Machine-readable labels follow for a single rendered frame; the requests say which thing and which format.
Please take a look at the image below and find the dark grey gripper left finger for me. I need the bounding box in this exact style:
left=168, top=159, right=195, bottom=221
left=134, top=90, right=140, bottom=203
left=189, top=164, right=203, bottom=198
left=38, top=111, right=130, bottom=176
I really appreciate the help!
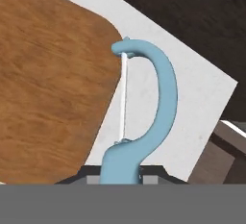
left=55, top=165, right=104, bottom=186

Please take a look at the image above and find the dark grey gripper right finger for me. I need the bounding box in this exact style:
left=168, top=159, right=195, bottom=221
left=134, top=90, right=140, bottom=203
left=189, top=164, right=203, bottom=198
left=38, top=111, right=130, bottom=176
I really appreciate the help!
left=137, top=165, right=188, bottom=186

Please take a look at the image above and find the light blue potato peeler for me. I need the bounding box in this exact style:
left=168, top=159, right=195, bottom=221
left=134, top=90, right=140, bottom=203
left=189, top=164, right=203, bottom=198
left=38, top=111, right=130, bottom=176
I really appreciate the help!
left=98, top=36, right=179, bottom=186

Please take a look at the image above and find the brown wooden cutting board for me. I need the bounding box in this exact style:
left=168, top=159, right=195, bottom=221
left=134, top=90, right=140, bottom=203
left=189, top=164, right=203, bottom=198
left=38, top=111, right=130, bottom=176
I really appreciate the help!
left=0, top=0, right=124, bottom=186

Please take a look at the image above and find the brown wooden cabinet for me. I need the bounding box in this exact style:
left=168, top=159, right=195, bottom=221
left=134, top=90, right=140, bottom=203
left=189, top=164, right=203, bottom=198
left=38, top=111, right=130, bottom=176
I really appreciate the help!
left=186, top=119, right=246, bottom=186

